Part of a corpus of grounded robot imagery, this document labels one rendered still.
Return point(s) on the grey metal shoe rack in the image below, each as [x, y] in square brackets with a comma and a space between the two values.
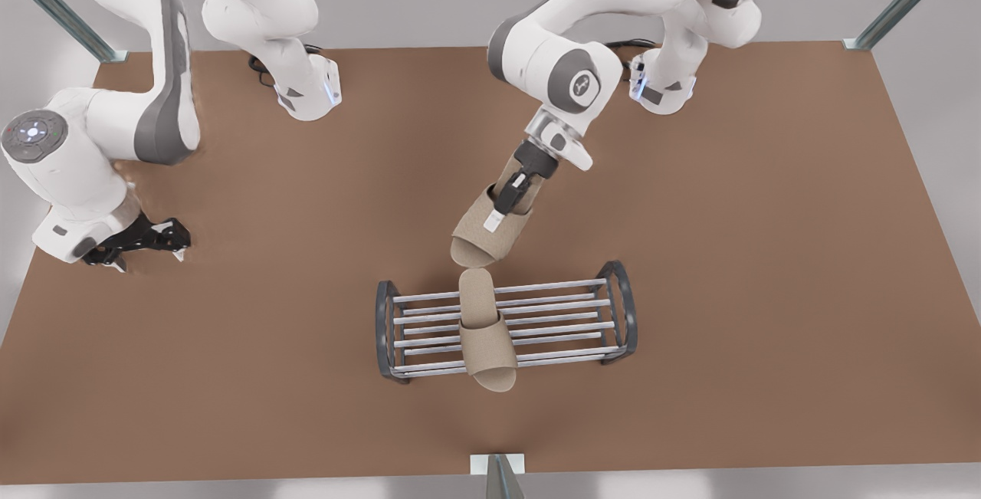
[567, 315]

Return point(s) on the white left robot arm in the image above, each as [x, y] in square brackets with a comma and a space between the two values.
[552, 39]

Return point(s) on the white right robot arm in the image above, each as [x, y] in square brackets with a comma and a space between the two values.
[84, 139]

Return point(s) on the beige slipper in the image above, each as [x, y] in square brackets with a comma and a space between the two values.
[481, 234]
[484, 330]

